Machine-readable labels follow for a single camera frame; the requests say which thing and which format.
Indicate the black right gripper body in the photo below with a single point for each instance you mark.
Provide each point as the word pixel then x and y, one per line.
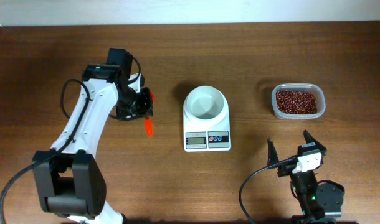
pixel 286 170

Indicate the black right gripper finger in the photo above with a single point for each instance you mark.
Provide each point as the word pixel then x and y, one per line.
pixel 272 159
pixel 308 137

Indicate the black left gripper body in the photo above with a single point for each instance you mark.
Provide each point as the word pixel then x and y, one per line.
pixel 137 106

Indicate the orange measuring scoop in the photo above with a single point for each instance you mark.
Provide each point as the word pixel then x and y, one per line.
pixel 147 118

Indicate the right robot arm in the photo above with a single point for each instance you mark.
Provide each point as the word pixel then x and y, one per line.
pixel 320 201

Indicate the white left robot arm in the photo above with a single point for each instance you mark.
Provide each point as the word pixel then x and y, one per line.
pixel 68 180

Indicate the white bowl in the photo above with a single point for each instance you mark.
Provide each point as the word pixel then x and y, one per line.
pixel 205 104

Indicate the white kitchen scale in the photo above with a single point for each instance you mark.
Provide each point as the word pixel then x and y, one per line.
pixel 202 137

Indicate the red beans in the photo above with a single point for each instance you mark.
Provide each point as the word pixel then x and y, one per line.
pixel 296 102

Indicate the clear plastic container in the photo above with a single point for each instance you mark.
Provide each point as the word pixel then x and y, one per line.
pixel 307 87

